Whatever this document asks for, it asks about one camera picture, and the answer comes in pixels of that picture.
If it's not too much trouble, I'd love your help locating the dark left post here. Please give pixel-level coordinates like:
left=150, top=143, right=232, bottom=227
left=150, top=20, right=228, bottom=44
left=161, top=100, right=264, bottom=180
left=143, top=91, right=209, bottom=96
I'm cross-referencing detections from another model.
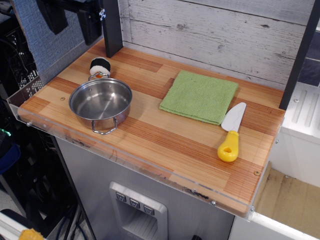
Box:
left=100, top=0, right=123, bottom=58

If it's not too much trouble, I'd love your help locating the blue fabric panel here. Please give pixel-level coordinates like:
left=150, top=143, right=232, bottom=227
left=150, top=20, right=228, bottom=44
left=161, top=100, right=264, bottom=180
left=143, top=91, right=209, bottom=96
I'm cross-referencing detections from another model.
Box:
left=11, top=0, right=102, bottom=84

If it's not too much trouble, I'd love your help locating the silver toy fridge cabinet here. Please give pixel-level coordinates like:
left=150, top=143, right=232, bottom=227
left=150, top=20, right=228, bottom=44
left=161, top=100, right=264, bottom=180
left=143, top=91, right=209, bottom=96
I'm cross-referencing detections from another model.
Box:
left=57, top=139, right=234, bottom=240

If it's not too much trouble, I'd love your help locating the dark right post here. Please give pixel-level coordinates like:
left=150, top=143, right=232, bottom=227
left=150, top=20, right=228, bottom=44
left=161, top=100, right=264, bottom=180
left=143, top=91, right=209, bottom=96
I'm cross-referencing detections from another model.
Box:
left=278, top=0, right=320, bottom=110

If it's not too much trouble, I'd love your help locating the yellow object at corner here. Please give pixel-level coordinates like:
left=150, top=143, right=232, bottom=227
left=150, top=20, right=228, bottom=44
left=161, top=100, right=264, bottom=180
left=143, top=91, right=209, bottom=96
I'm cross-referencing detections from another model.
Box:
left=18, top=228, right=45, bottom=240

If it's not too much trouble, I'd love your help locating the clear acrylic edge guard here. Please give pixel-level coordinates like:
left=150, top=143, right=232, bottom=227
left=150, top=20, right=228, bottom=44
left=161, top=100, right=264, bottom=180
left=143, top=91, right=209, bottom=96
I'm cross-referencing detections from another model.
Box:
left=6, top=27, right=282, bottom=223

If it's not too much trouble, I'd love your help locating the stainless steel pot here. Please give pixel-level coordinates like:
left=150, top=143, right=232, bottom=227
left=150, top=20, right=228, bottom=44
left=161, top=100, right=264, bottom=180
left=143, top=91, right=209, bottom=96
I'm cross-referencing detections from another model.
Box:
left=68, top=73, right=133, bottom=135

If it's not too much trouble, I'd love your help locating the grey ice dispenser panel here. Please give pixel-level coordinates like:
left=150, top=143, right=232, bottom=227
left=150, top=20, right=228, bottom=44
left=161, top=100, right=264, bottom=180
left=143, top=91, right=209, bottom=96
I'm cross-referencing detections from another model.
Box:
left=109, top=181, right=169, bottom=240

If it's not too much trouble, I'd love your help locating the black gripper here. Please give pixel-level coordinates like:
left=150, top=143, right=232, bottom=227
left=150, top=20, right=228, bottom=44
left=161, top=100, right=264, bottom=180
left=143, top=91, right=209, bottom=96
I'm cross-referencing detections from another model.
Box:
left=36, top=0, right=106, bottom=46

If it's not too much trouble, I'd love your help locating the green cloth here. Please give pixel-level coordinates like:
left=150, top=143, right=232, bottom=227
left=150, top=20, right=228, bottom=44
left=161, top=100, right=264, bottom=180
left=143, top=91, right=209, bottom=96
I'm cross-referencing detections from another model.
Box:
left=159, top=70, right=239, bottom=125

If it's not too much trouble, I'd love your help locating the white toy sink unit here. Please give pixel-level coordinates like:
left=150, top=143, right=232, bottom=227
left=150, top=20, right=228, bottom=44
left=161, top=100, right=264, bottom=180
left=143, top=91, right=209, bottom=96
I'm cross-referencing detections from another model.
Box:
left=268, top=82, right=320, bottom=187

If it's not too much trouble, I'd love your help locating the yellow handled toy knife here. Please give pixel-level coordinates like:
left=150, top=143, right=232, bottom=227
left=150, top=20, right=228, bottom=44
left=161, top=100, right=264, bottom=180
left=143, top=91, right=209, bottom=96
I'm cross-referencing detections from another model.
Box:
left=217, top=102, right=247, bottom=163

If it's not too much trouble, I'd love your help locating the plush sushi roll toy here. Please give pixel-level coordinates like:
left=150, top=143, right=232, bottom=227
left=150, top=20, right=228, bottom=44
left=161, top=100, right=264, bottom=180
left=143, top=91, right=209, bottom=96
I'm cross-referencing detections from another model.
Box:
left=89, top=57, right=111, bottom=77

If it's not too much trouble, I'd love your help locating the black plastic crate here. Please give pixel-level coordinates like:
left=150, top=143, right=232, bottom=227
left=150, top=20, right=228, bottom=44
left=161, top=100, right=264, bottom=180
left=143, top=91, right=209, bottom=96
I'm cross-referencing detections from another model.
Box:
left=0, top=27, right=39, bottom=96

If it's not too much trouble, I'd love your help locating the dark post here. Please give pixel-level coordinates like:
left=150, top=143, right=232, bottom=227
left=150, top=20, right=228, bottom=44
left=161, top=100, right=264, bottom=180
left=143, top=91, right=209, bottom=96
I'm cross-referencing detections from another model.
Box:
left=100, top=0, right=123, bottom=58
left=278, top=0, right=320, bottom=110

